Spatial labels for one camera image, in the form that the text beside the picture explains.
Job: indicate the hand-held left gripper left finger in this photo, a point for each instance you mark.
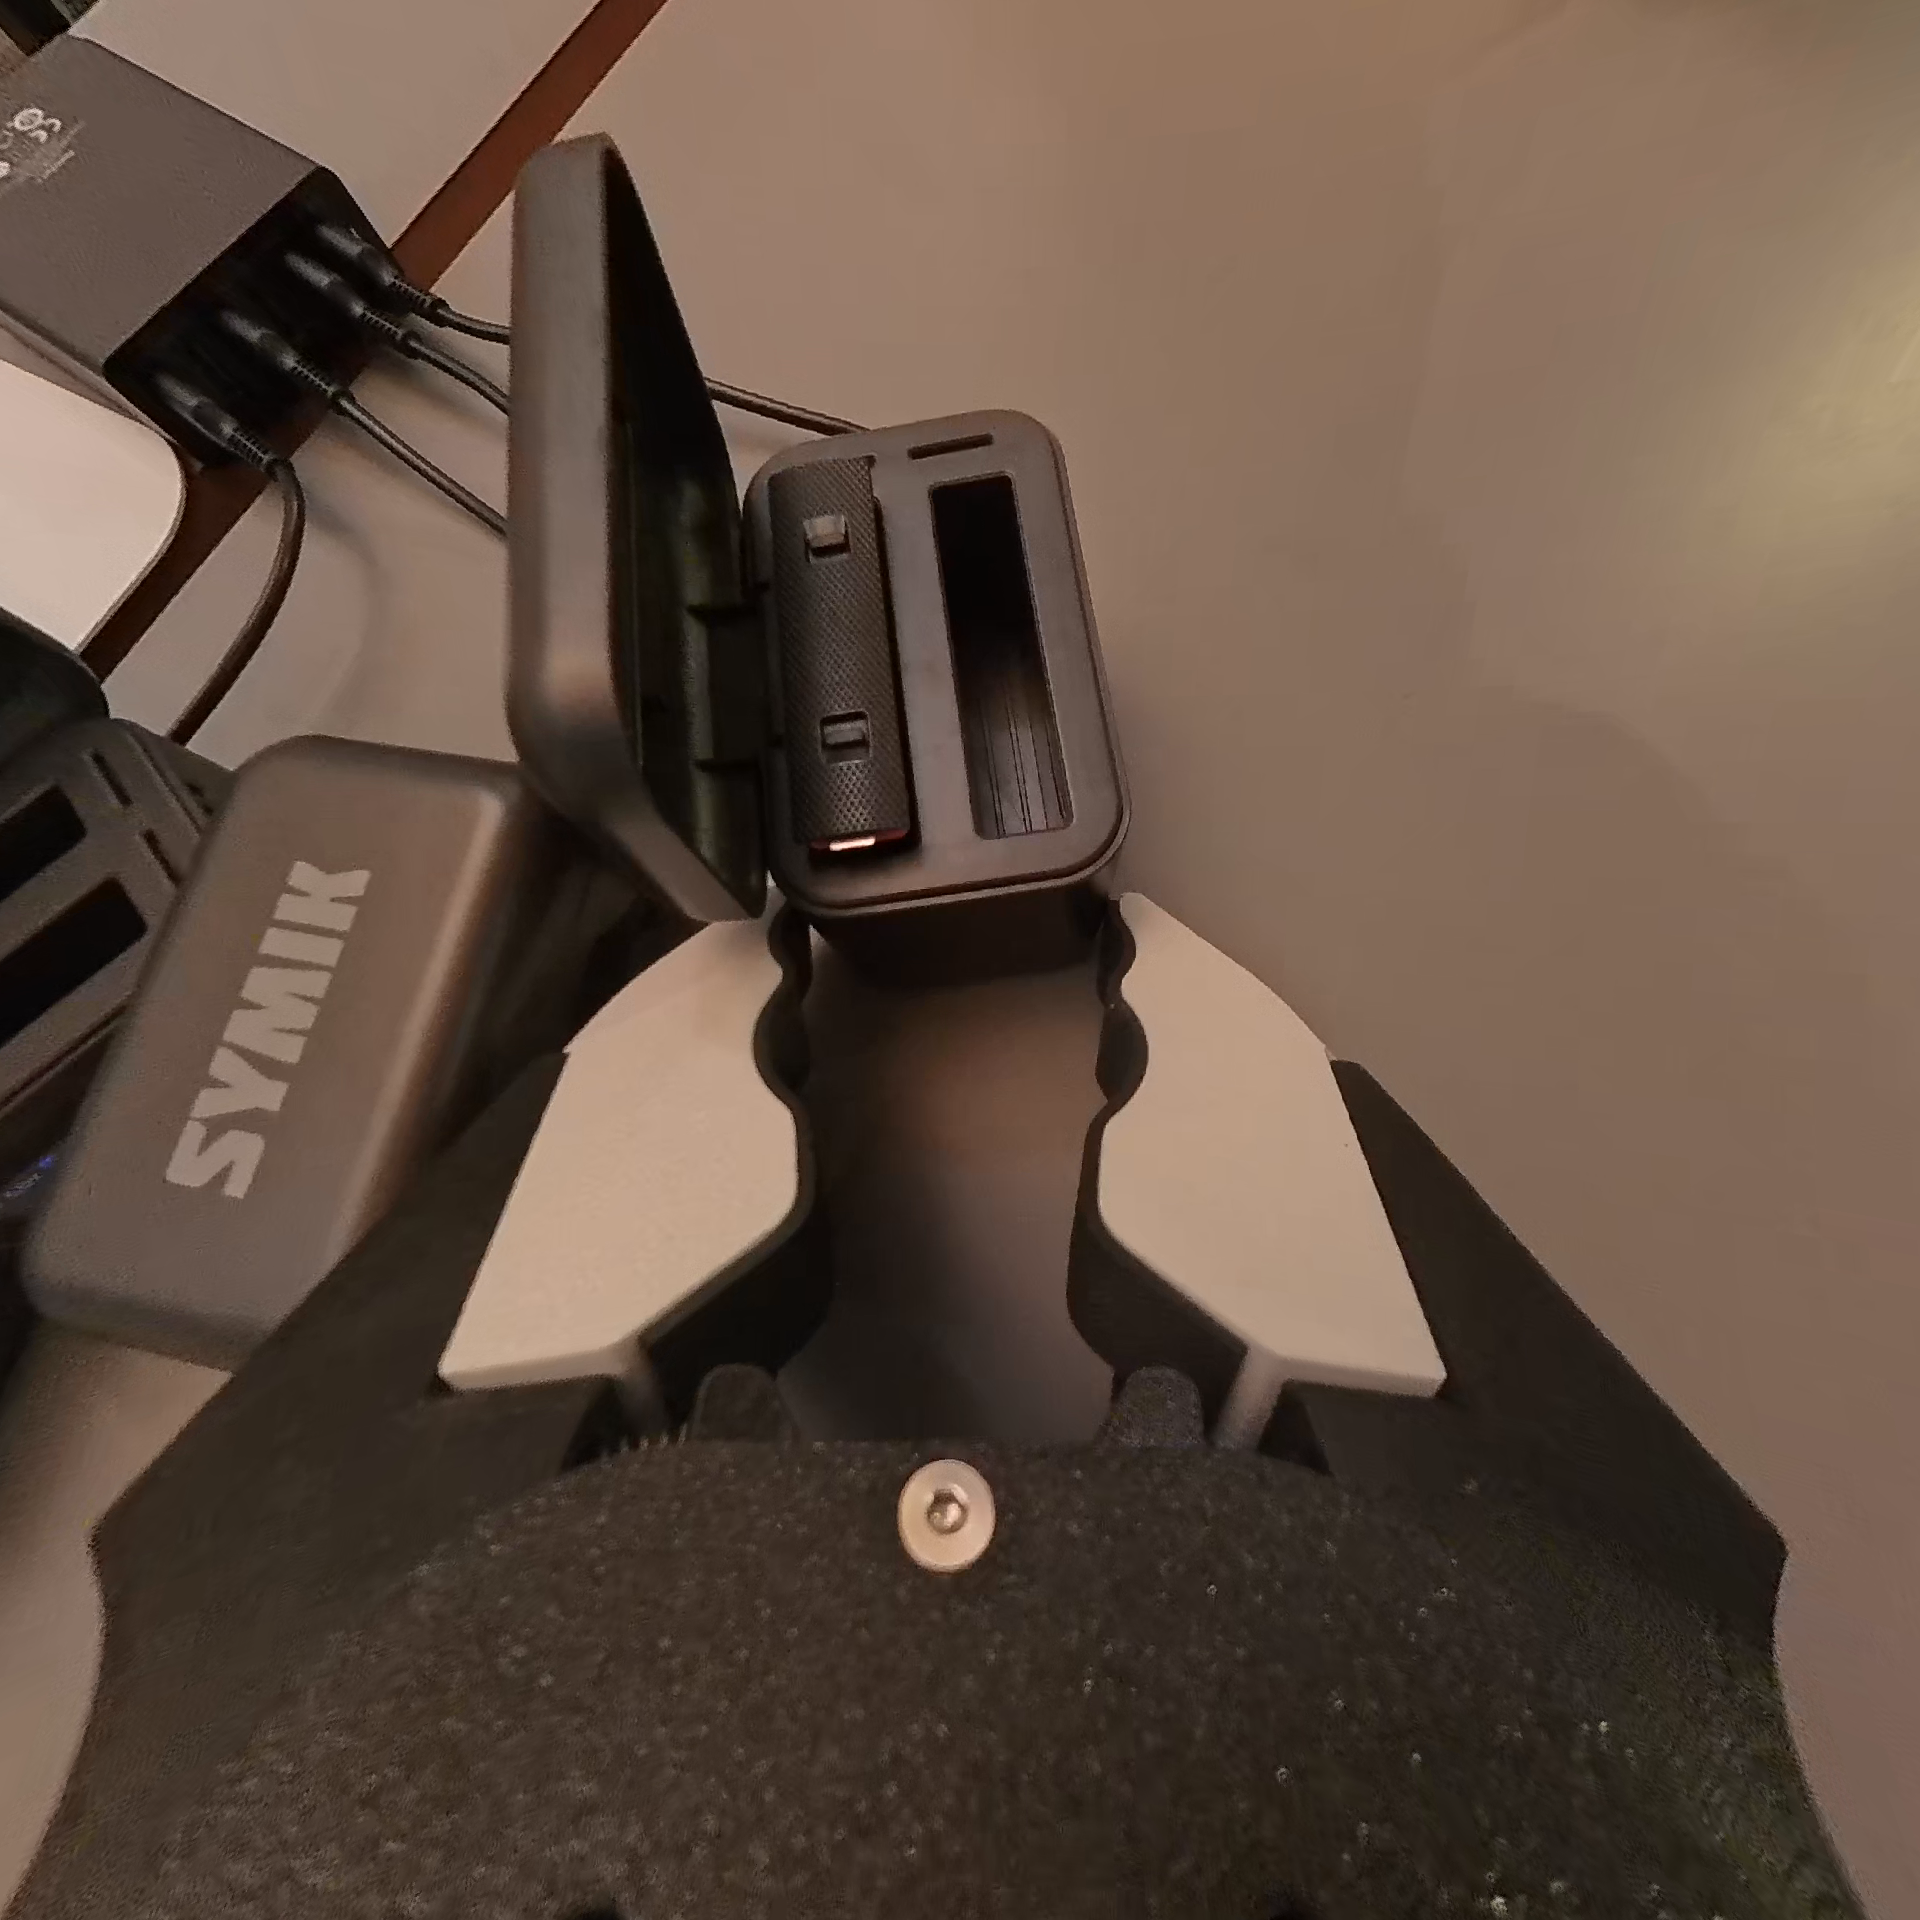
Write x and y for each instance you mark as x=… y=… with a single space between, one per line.
x=661 y=1201

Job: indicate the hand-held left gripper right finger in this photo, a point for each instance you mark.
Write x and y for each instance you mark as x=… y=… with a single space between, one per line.
x=1261 y=1201

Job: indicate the black battery red edge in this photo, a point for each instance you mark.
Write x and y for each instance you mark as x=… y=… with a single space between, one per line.
x=839 y=662

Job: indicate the black multiport charger hub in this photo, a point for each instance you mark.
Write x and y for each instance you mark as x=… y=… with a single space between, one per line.
x=119 y=182

